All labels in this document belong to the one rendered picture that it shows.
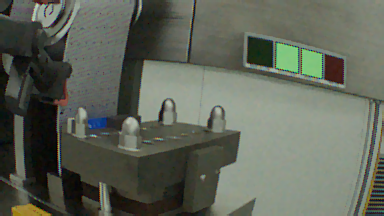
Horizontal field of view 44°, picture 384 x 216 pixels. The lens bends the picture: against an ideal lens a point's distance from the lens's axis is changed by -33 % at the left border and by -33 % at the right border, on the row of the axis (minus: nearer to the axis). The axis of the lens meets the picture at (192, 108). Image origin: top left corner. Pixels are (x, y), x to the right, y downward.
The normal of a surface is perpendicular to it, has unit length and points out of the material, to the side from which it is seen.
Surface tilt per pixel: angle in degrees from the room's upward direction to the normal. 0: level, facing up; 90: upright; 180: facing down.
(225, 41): 90
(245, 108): 90
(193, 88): 90
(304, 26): 90
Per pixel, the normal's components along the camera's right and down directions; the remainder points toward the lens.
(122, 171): -0.40, 0.05
